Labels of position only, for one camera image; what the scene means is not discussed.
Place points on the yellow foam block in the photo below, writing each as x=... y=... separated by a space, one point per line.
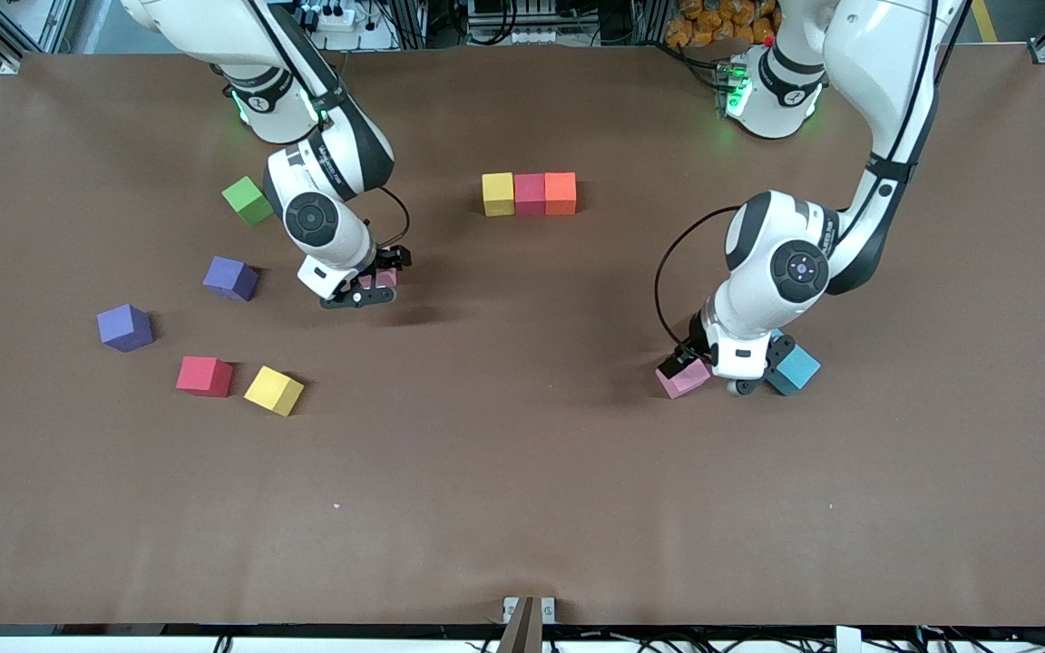
x=273 y=390
x=498 y=193

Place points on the silver metal bracket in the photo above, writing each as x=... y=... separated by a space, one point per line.
x=548 y=609

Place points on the orange foam block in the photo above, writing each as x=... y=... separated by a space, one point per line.
x=561 y=192

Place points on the purple foam block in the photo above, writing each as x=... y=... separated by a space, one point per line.
x=125 y=327
x=230 y=277

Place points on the orange snack bag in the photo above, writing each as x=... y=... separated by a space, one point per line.
x=713 y=23

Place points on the green foam block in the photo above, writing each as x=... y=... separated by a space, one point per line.
x=246 y=204

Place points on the white rack device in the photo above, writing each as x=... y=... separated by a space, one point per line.
x=513 y=36

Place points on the crimson foam block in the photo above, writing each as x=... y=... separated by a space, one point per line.
x=530 y=193

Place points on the pink foam block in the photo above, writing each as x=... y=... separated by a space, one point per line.
x=684 y=379
x=386 y=278

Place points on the white power strip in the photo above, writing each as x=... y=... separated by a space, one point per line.
x=332 y=16

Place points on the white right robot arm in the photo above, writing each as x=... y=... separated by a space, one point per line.
x=341 y=245

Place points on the red foam block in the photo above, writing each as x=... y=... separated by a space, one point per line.
x=204 y=375

